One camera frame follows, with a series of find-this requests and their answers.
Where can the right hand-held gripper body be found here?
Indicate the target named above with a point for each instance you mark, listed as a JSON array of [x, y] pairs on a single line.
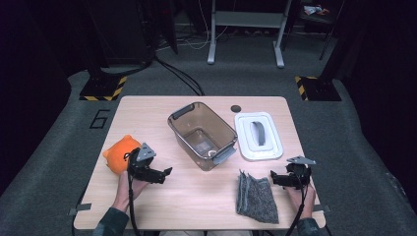
[[299, 175]]

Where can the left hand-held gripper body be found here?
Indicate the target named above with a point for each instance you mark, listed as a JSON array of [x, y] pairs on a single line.
[[141, 164]]

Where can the orange plush toy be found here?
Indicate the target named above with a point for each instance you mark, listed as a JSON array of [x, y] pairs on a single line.
[[118, 155]]

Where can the grey fluffy cloth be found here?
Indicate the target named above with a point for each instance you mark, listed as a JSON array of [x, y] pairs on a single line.
[[259, 200]]

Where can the brown transparent storage box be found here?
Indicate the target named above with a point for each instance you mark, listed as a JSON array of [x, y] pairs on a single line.
[[183, 129]]

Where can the person's right hand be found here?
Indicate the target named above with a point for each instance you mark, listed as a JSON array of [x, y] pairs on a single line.
[[308, 201]]

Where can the person's left hand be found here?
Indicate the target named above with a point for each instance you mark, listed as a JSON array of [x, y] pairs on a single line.
[[126, 193]]

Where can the grey tape strip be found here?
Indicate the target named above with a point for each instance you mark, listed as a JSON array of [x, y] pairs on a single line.
[[80, 209], [323, 208]]

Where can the black yellow striped stand base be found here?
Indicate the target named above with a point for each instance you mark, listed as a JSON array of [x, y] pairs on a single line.
[[102, 89], [319, 89]]

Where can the dark cabinet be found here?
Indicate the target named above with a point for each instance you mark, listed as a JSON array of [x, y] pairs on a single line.
[[121, 29]]

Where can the black side table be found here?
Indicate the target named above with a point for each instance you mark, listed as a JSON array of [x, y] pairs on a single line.
[[314, 18]]

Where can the white metal desk frame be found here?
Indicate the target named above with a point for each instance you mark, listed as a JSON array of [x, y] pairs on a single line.
[[249, 19]]

